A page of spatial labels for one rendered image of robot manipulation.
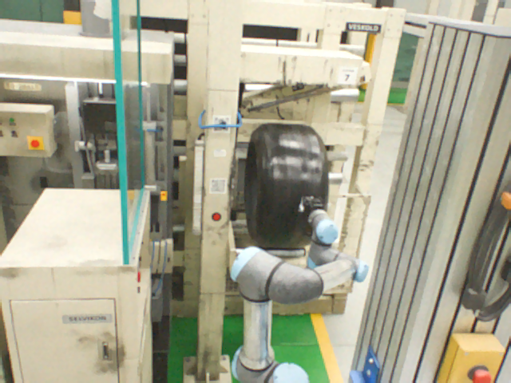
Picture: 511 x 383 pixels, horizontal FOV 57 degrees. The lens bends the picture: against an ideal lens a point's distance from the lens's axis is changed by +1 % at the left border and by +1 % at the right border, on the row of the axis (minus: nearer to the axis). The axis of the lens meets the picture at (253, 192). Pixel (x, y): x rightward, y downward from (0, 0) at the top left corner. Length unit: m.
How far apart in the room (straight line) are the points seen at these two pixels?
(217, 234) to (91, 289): 0.86
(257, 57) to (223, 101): 0.34
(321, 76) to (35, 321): 1.59
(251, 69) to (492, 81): 1.54
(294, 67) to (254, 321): 1.27
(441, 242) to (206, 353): 1.93
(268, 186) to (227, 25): 0.66
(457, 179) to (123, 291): 1.04
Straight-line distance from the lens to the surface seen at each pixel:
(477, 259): 0.97
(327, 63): 2.31
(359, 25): 2.66
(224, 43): 1.94
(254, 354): 1.56
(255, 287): 1.34
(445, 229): 0.90
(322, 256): 1.67
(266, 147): 2.01
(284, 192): 1.94
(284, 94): 2.43
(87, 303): 1.56
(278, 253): 2.23
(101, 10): 2.24
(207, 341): 2.61
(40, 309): 1.60
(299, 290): 1.30
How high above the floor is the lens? 2.07
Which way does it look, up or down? 24 degrees down
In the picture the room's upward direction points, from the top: 5 degrees clockwise
